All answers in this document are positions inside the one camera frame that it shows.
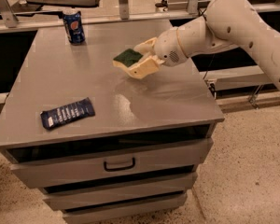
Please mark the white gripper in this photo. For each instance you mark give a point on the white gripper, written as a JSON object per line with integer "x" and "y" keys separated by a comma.
{"x": 168, "y": 48}

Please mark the green and yellow sponge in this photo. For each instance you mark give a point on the green and yellow sponge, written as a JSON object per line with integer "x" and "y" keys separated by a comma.
{"x": 127, "y": 58}

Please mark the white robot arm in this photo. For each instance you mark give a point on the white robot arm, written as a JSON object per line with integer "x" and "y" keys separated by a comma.
{"x": 227, "y": 23}

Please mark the blue rxbar blueberry wrapper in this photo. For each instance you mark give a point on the blue rxbar blueberry wrapper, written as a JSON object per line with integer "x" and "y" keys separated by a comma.
{"x": 65, "y": 114}

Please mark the blue pepsi can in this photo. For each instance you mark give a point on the blue pepsi can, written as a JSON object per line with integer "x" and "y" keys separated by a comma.
{"x": 73, "y": 26}

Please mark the grey drawer cabinet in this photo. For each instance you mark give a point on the grey drawer cabinet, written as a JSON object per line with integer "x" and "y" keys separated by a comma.
{"x": 170, "y": 106}

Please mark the middle grey drawer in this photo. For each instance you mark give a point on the middle grey drawer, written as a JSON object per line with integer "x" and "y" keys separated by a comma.
{"x": 120, "y": 191}

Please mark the grey drawer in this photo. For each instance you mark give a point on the grey drawer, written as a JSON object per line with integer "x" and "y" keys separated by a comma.
{"x": 126, "y": 209}
{"x": 74, "y": 169}
{"x": 120, "y": 191}

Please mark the top grey drawer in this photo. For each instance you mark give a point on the top grey drawer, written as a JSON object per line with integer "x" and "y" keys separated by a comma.
{"x": 74, "y": 169}

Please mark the bottom grey drawer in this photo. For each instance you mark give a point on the bottom grey drawer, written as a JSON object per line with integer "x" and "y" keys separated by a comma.
{"x": 126, "y": 209}

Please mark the black drawer handle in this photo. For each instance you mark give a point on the black drawer handle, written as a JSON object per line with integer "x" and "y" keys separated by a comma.
{"x": 117, "y": 166}

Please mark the grey metal rail frame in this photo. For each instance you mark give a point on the grey metal rail frame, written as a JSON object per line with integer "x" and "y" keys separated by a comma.
{"x": 19, "y": 15}

